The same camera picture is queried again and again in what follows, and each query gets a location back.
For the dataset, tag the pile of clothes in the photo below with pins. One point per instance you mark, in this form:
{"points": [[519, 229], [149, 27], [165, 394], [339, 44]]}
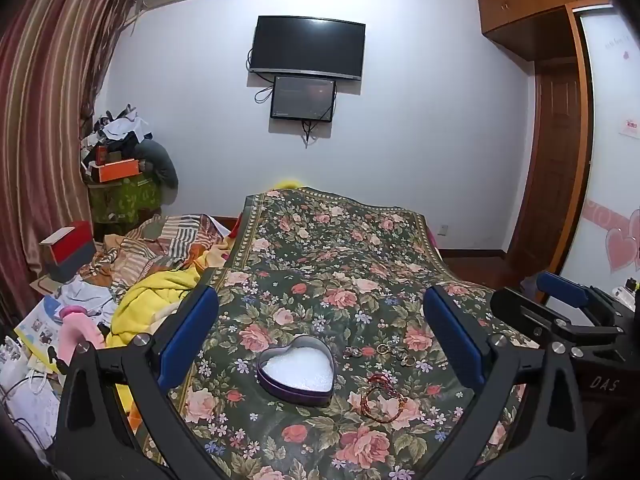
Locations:
{"points": [[117, 132]]}

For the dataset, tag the grey box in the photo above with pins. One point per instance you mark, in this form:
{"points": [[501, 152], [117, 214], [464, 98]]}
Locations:
{"points": [[70, 267]]}

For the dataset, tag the floral blanket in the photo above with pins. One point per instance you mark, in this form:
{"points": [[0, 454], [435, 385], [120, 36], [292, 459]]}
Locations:
{"points": [[330, 270]]}

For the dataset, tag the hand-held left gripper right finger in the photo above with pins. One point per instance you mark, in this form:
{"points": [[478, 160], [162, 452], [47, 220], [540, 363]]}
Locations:
{"points": [[452, 330]]}

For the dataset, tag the purple heart-shaped tin box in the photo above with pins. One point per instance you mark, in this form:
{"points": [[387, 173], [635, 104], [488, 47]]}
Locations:
{"points": [[296, 370]]}

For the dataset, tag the printed magazine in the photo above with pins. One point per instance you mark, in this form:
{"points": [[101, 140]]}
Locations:
{"points": [[37, 327]]}

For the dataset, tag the yellow cloth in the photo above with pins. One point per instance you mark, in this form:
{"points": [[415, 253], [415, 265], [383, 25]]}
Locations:
{"points": [[291, 183]]}

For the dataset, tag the black wall television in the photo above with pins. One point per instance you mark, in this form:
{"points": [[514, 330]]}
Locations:
{"points": [[307, 47]]}

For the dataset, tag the orange box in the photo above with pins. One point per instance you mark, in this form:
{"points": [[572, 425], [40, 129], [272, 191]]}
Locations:
{"points": [[117, 171]]}

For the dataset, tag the yellow blanket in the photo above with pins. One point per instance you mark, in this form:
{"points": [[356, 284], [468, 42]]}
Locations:
{"points": [[150, 295]]}

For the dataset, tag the white wardrobe door with hearts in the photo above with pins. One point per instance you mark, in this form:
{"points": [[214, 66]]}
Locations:
{"points": [[612, 150]]}

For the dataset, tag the brown wooden door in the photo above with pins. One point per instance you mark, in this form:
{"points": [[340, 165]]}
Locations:
{"points": [[552, 165]]}

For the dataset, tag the striped patchwork quilt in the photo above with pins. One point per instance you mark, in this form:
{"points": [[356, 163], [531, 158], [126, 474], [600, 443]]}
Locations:
{"points": [[160, 242]]}

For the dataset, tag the red and white box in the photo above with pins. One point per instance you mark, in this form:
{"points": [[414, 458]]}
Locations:
{"points": [[65, 245]]}

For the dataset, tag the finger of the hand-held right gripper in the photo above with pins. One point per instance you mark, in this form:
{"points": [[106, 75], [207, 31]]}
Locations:
{"points": [[565, 287], [530, 317]]}

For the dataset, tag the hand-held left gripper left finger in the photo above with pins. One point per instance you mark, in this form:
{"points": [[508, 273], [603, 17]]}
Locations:
{"points": [[190, 330]]}

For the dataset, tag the pink plush toy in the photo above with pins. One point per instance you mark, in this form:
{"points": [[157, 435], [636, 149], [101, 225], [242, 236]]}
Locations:
{"points": [[82, 332]]}

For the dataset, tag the small black monitor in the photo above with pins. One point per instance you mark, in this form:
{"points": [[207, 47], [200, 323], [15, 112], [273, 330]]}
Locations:
{"points": [[303, 97]]}

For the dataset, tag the striped red curtain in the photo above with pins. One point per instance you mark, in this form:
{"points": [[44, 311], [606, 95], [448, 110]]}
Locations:
{"points": [[45, 110]]}

